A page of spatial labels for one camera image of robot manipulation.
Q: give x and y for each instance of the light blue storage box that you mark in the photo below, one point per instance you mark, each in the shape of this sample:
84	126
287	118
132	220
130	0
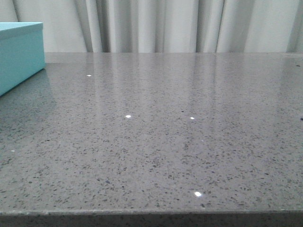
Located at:
21	52

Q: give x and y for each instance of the grey pleated curtain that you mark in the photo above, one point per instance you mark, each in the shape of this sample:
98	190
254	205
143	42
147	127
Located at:
163	25

